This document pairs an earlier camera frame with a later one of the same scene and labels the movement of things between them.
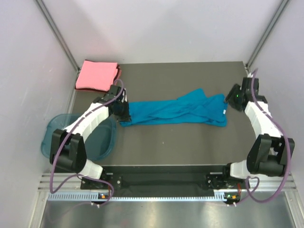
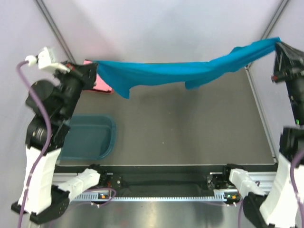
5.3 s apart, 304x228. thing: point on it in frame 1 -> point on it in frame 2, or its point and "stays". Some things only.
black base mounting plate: x=167 y=181 stays
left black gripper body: x=122 y=113 -> x=75 y=81
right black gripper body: x=233 y=97 -> x=289 y=72
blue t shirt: x=197 y=107 -> x=123 y=75
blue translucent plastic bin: x=99 y=144 stays
